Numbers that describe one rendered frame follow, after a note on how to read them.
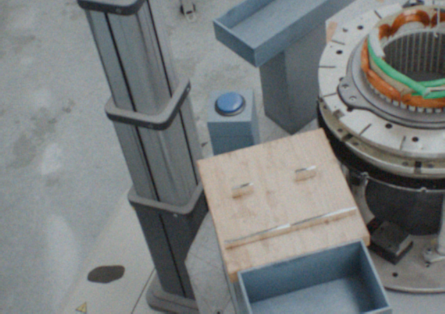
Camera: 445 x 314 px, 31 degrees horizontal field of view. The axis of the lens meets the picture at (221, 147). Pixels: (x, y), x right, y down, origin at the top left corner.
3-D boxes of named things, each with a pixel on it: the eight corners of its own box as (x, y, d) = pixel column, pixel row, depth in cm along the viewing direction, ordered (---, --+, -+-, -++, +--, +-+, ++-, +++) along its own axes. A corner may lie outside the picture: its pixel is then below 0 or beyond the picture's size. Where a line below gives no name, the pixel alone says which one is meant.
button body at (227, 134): (266, 185, 148) (253, 88, 129) (265, 217, 144) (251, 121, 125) (229, 186, 149) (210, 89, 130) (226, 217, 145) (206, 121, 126)
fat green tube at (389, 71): (430, 100, 108) (431, 89, 107) (403, 109, 108) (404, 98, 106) (383, 34, 118) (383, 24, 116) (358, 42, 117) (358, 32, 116)
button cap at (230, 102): (243, 94, 128) (243, 90, 128) (241, 113, 126) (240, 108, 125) (218, 95, 129) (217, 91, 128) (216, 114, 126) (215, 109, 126)
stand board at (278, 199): (369, 245, 106) (370, 235, 104) (230, 283, 105) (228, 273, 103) (322, 137, 119) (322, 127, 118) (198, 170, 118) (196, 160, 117)
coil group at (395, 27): (430, 30, 123) (432, 9, 119) (393, 42, 122) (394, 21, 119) (425, 23, 124) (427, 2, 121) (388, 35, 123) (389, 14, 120)
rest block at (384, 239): (385, 224, 135) (385, 216, 133) (411, 241, 132) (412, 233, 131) (369, 240, 133) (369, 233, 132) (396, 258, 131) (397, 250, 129)
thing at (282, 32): (322, 67, 167) (318, -49, 145) (361, 92, 161) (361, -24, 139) (231, 131, 158) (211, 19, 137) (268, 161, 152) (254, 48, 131)
